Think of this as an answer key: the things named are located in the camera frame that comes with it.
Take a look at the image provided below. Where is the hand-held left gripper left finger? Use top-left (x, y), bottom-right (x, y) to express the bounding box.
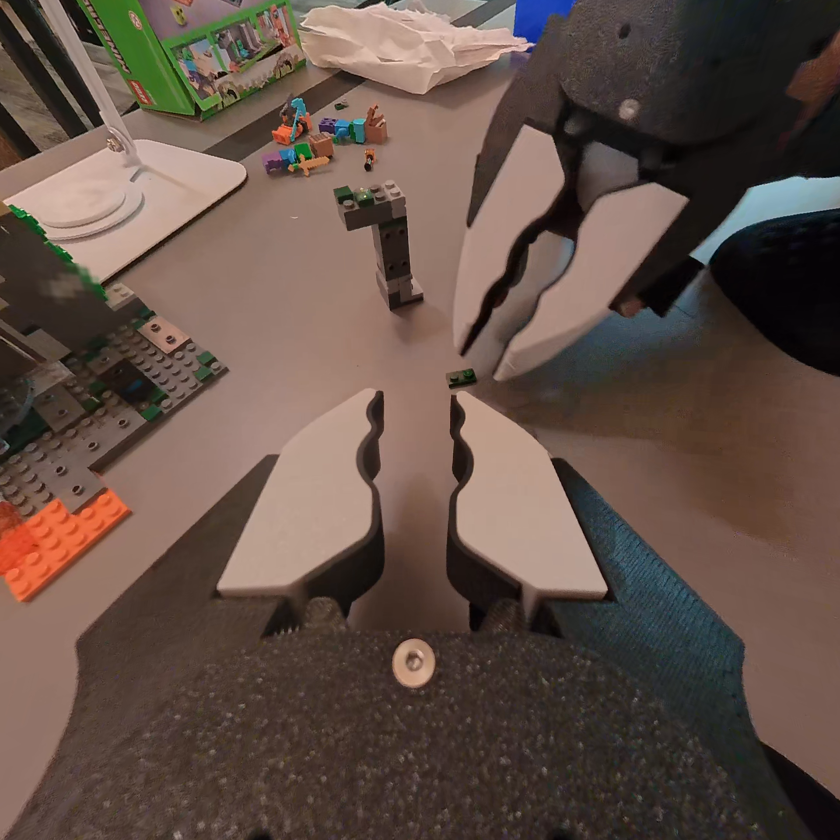
top-left (214, 389), bottom-right (385, 601)

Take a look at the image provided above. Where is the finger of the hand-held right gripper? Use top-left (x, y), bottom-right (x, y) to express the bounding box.
top-left (452, 124), bottom-right (569, 357)
top-left (493, 180), bottom-right (691, 384)

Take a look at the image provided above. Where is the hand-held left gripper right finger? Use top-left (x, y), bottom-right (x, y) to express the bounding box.
top-left (449, 390), bottom-right (610, 606)

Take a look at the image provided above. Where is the grey white brick column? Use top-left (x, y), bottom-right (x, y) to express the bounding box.
top-left (372, 217), bottom-right (426, 312)

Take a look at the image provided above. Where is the person's right hand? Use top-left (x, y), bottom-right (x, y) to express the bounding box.
top-left (785, 29), bottom-right (840, 148)

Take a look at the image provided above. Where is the blue plastic bin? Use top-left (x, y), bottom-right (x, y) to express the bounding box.
top-left (515, 0), bottom-right (578, 40)

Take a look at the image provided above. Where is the black quilted wrist rest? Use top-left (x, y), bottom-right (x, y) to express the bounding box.
top-left (709, 210), bottom-right (840, 376)

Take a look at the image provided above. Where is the white crumpled bag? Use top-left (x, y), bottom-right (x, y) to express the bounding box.
top-left (300, 0), bottom-right (534, 97)

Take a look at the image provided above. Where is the pile of colourful brick figures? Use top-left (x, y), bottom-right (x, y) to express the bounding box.
top-left (263, 99), bottom-right (392, 179)

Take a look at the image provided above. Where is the grey green brick tower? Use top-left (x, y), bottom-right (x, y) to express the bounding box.
top-left (0, 204), bottom-right (228, 526)

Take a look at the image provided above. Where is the orange brick plate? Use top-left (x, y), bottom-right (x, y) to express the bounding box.
top-left (0, 489), bottom-right (133, 603)

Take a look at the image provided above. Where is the green toy box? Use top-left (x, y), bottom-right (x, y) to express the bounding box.
top-left (77, 0), bottom-right (307, 120)

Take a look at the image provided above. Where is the white lamp base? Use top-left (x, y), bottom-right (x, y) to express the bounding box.
top-left (4, 138), bottom-right (249, 284)

